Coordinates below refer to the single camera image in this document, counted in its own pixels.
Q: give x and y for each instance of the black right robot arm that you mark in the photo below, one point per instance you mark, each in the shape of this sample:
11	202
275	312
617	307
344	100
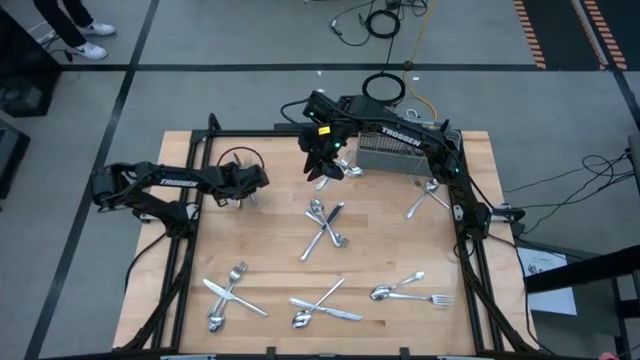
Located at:
400	136

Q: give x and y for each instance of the person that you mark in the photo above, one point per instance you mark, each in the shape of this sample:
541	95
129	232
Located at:
60	20

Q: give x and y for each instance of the silver table knife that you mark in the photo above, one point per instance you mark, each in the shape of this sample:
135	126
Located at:
345	315
220	289
312	246
322	183

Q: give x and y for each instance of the black cabinet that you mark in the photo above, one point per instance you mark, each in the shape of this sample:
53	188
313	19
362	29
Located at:
25	75

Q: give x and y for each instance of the white paper sheet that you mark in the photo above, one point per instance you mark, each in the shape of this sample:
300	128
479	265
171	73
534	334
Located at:
550	300

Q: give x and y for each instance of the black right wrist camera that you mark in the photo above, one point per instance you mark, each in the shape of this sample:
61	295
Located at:
317	106

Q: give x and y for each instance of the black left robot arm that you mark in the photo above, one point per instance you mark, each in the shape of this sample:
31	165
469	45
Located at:
175	181

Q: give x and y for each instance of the silver fork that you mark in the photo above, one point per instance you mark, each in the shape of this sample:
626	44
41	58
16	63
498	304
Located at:
442	299
442	203
346	161
236	274
341	241

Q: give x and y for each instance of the black box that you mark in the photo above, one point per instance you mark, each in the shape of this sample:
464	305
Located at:
10	160

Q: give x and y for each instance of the grey power strip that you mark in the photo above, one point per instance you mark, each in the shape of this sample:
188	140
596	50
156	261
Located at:
425	120

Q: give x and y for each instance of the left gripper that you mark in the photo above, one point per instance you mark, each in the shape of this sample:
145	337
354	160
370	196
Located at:
245	180

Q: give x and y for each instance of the grey mesh cutlery basket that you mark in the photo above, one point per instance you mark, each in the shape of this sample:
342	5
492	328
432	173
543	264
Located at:
395	160

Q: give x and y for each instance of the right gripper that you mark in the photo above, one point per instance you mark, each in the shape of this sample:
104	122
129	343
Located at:
325	142

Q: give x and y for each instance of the black side table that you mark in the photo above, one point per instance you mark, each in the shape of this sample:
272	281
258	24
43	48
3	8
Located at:
575	272

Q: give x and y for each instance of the black orange-striped floor mat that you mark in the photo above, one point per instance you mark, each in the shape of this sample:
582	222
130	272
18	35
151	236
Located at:
560	30

